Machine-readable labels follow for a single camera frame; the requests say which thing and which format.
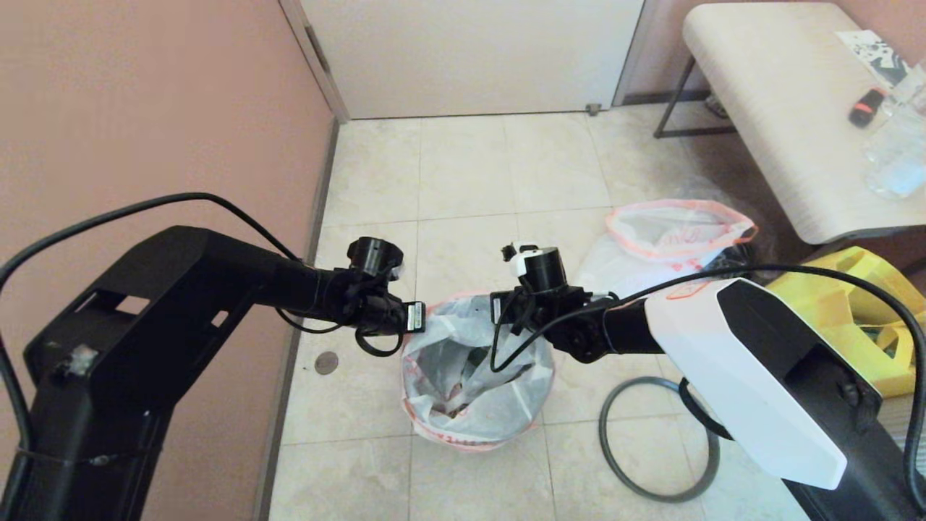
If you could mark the beige wood-grain table top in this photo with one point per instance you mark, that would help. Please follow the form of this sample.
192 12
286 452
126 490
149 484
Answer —
781 116

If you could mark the white plastic bag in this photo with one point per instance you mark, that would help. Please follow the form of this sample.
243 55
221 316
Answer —
673 231

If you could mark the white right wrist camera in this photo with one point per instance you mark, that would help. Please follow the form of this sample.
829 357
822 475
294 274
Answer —
522 255

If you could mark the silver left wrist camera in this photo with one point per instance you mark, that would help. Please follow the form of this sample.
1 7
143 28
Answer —
396 271

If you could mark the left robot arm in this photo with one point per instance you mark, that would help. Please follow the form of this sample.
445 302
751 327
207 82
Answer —
145 347

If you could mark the clear water bottle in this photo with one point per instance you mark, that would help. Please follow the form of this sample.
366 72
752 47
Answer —
901 159

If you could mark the beige door jamb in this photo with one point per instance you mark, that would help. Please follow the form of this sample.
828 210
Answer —
325 79
634 54

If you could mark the white red-print bag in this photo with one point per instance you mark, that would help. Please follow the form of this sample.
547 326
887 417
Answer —
470 376

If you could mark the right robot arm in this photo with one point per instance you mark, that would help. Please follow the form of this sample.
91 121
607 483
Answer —
723 362

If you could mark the clear bag with dark contents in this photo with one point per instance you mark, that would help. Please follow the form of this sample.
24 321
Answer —
759 250

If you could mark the yellow fabric tote bag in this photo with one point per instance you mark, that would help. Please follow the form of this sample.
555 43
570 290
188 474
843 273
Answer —
868 318

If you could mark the black metal table frame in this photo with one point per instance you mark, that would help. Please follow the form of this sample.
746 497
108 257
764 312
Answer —
694 132

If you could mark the black and white leaflet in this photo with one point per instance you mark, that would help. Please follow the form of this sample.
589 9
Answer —
875 55

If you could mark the white door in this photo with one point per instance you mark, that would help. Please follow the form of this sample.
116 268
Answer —
470 58

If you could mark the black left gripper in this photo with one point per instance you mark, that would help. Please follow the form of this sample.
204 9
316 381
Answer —
391 318

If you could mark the round metal floor plate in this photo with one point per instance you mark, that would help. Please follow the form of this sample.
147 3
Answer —
327 362

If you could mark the pale gray ribbed cylinder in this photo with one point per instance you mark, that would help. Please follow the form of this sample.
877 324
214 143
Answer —
904 434

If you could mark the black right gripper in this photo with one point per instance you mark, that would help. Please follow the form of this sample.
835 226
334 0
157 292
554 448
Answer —
535 307

